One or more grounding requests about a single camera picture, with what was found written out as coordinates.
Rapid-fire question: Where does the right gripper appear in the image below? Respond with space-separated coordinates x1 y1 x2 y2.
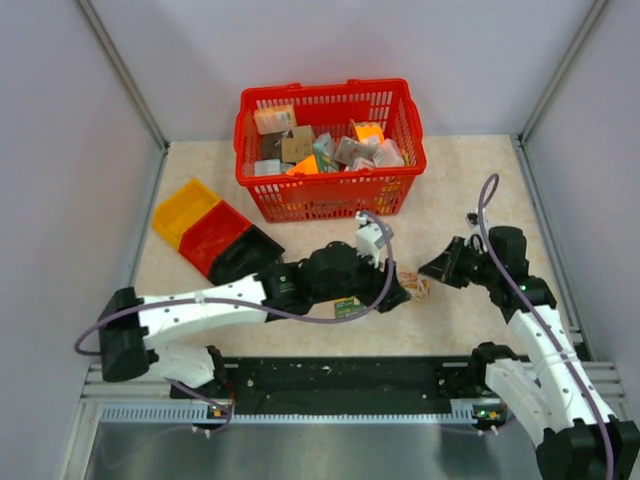
418 236 499 288

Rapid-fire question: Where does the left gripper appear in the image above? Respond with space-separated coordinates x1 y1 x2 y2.
313 245 409 314

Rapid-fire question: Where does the white cable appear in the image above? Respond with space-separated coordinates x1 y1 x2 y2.
404 274 432 301

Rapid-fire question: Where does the yellow cable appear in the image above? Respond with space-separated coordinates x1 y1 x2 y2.
402 277 432 304

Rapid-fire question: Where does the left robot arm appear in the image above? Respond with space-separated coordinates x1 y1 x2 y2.
99 242 410 397

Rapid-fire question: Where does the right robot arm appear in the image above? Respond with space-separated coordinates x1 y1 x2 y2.
419 226 639 479

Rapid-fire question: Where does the sponge daddy package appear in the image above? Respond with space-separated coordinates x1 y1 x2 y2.
334 296 371 322

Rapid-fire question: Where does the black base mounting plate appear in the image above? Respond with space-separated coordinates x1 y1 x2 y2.
195 356 496 416

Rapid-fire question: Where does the clear packet in basket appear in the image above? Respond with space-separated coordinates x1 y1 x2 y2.
333 136 377 167

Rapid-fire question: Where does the black plastic bin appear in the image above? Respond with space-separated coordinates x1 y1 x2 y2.
207 225 285 286

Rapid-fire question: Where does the orange sponge pack in basket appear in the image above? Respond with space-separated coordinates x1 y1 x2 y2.
351 121 385 146

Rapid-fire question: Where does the brown cardboard box in basket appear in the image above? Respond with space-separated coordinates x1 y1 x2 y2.
281 125 315 164

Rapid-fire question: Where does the red plastic bin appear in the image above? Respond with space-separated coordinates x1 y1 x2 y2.
179 201 251 277

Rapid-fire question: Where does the red plastic shopping basket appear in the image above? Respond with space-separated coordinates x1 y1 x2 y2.
234 78 427 223

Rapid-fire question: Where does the orange box in basket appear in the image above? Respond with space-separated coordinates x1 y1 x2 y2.
253 105 297 135

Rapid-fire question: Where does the yellow plastic bin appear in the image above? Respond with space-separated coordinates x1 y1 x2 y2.
152 178 221 250

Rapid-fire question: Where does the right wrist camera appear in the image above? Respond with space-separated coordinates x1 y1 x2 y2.
464 209 489 253

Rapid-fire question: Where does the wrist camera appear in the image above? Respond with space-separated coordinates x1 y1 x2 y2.
355 211 394 267
464 209 489 253

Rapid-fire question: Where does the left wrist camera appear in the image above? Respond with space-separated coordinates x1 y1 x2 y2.
355 211 394 267

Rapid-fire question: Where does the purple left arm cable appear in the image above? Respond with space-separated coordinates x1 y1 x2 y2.
73 209 399 436

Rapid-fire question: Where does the aluminium frame rail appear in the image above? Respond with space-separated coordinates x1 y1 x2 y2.
79 362 624 426

